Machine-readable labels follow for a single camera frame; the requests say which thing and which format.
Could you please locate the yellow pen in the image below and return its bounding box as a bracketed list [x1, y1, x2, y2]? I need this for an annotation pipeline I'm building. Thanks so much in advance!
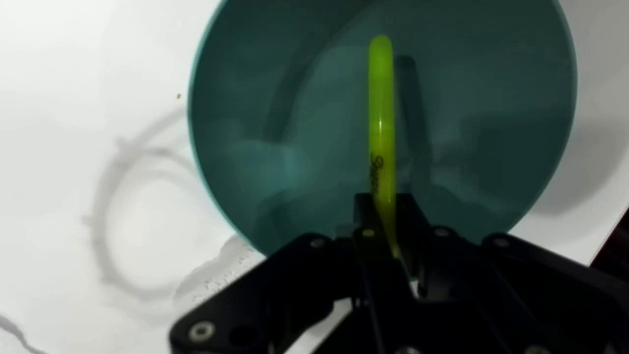
[366, 34, 406, 260]

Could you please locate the plain white paper doily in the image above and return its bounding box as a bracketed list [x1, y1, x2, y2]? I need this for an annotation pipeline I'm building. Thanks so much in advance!
[172, 235, 272, 317]

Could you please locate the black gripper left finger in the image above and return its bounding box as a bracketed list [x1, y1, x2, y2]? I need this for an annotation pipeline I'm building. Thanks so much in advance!
[168, 192, 404, 354]

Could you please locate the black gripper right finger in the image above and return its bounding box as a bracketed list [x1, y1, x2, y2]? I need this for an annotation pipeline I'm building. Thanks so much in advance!
[392, 192, 629, 354]

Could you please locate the green bowl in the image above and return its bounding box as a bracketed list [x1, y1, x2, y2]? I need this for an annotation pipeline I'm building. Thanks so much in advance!
[187, 0, 581, 260]

